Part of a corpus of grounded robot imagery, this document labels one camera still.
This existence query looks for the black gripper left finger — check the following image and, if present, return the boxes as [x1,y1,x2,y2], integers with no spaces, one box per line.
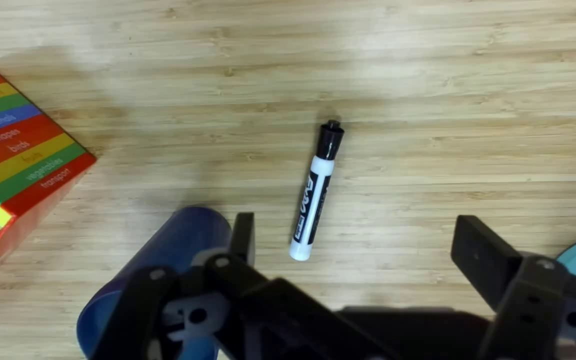
[229,212,255,265]

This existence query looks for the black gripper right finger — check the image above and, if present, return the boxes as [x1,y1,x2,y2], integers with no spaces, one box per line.
[451,214,522,310]

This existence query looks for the black and white marker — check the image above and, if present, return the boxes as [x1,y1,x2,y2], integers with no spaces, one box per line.
[289,120,345,262]

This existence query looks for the orange learning toy box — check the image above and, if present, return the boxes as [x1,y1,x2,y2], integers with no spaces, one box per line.
[0,74,97,265]

